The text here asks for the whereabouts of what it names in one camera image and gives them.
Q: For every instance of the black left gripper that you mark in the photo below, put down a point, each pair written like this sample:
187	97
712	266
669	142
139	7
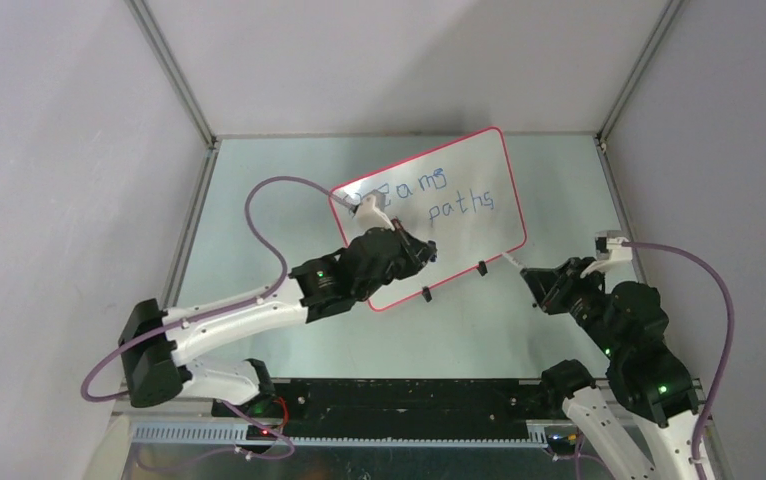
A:
415	253

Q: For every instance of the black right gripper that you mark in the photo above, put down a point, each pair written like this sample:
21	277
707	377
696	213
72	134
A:
542	280

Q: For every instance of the white whiteboard marker pen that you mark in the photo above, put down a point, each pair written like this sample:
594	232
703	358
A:
514	261

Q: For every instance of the pink-framed whiteboard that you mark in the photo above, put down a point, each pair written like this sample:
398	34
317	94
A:
462	195

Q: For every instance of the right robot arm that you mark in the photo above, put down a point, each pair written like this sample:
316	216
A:
627	324

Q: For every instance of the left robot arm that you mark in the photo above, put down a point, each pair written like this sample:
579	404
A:
165	352

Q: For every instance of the black whiteboard foot clip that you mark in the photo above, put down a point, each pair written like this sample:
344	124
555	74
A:
426	294
482	268

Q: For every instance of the right controller board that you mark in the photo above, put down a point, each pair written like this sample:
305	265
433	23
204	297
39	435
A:
568	439

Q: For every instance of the controller board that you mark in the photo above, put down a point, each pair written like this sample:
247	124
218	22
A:
263	434
568	439

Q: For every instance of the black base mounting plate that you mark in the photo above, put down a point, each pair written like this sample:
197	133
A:
423	410

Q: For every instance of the left controller board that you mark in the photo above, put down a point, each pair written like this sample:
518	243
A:
263	434

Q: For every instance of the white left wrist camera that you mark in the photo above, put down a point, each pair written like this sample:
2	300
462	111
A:
369	213

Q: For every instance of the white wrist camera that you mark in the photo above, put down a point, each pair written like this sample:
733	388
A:
369	213
611	250

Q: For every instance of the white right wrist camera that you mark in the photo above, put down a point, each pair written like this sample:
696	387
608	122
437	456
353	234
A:
611	250

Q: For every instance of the aluminium frame rail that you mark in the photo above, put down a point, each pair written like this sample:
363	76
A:
218	426

